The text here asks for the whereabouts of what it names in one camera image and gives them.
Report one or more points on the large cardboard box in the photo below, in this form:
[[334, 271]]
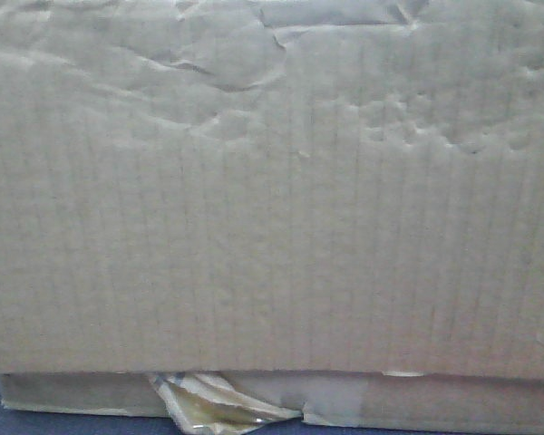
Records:
[[234, 213]]

